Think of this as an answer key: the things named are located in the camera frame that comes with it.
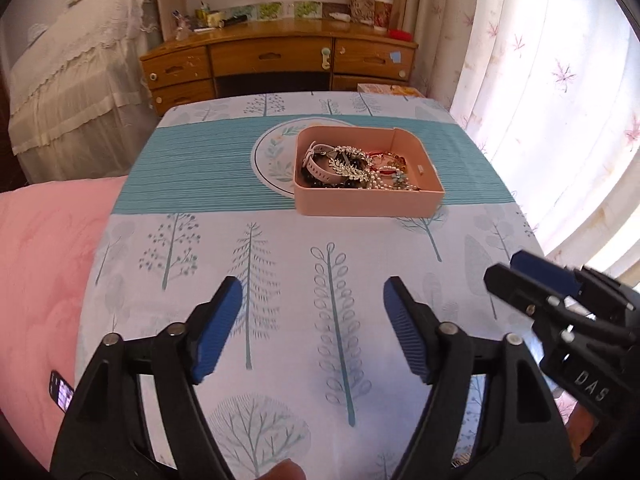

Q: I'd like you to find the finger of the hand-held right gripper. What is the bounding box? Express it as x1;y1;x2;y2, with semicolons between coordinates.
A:
510;250;640;313
484;262;573;341

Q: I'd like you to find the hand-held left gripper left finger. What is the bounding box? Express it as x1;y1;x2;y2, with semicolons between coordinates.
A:
50;275;244;480

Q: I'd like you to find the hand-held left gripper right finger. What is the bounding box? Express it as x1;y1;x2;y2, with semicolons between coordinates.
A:
382;275;576;480

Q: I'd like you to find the pink jewelry box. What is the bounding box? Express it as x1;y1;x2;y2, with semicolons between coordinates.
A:
294;127;446;218

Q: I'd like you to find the white pearl bracelet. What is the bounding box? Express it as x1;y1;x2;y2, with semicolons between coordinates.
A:
367;167;421;192

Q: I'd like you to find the black bead bracelet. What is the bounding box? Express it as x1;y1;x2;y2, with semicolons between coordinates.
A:
302;157;368;191

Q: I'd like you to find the beige strap bracelet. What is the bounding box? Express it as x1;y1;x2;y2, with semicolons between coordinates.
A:
302;141;346;186

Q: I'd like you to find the red woven bracelet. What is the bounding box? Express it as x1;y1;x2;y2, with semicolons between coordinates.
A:
369;148;407;167

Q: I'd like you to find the person's left hand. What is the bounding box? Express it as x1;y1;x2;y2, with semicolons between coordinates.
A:
260;460;307;480

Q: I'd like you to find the black smartphone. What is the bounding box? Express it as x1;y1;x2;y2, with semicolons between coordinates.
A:
48;371;76;415

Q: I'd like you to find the white floral curtain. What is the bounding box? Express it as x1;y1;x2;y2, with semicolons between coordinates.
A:
400;0;640;281

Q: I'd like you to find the pink blanket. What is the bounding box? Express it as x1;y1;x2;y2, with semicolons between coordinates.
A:
0;176;128;471

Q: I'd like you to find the orange box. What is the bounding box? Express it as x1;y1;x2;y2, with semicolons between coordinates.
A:
357;84;427;99

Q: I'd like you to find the wooden desk with drawers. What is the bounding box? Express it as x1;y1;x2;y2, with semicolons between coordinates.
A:
139;14;420;117

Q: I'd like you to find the white lace cover cloth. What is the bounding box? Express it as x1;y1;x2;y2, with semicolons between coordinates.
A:
9;0;163;183

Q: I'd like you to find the glass figurine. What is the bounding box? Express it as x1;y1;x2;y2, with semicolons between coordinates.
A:
172;10;194;41

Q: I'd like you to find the yellow tissue box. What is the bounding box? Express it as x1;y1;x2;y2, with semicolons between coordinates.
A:
195;7;224;29

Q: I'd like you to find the patterned beige canister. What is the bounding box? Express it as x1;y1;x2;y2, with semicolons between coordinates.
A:
350;0;376;25

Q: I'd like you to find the row of green picture cards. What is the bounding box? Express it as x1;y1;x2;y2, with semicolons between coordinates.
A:
257;1;321;20

